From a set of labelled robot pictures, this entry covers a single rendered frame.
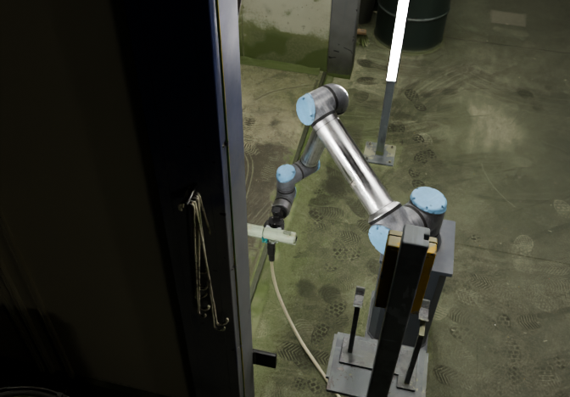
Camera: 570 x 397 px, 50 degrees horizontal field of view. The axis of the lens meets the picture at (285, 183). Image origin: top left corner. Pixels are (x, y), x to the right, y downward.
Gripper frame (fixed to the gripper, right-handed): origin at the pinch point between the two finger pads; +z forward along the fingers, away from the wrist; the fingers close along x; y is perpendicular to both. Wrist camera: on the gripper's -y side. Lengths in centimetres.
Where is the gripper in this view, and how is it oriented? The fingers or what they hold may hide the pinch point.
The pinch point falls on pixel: (270, 239)
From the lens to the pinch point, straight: 286.3
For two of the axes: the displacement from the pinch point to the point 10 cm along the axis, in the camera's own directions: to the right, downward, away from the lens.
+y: -0.3, 7.2, 6.9
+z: -2.4, 6.7, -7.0
